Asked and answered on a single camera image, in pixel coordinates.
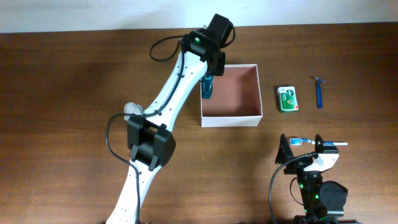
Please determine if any green soap box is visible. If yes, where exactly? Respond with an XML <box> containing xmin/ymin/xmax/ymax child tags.
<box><xmin>277</xmin><ymin>86</ymin><xmax>299</xmax><ymax>113</ymax></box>

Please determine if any clear purple liquid bottle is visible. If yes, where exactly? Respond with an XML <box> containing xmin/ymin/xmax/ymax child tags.
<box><xmin>124</xmin><ymin>102</ymin><xmax>144</xmax><ymax>116</ymax></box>

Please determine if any teal mouthwash bottle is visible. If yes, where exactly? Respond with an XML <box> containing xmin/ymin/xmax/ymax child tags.
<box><xmin>200</xmin><ymin>75</ymin><xmax>213</xmax><ymax>99</ymax></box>

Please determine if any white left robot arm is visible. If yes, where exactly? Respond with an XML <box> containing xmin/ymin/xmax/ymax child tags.
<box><xmin>106</xmin><ymin>14</ymin><xmax>236</xmax><ymax>223</ymax></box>

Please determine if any blue disposable razor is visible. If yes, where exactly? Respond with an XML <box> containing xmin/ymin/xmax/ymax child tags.
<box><xmin>310</xmin><ymin>76</ymin><xmax>326</xmax><ymax>109</ymax></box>

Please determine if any white cardboard box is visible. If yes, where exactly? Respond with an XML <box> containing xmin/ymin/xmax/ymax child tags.
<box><xmin>201</xmin><ymin>64</ymin><xmax>263</xmax><ymax>128</ymax></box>

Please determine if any blue white toothbrush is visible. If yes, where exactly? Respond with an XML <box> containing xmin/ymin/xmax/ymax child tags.
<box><xmin>289</xmin><ymin>138</ymin><xmax>348</xmax><ymax>146</ymax></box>

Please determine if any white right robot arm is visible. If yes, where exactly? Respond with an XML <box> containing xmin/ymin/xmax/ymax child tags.
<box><xmin>269</xmin><ymin>134</ymin><xmax>359</xmax><ymax>224</ymax></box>

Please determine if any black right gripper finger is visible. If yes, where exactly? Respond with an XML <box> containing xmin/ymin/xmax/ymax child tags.
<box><xmin>315</xmin><ymin>134</ymin><xmax>325</xmax><ymax>152</ymax></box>
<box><xmin>275</xmin><ymin>134</ymin><xmax>294</xmax><ymax>164</ymax></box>

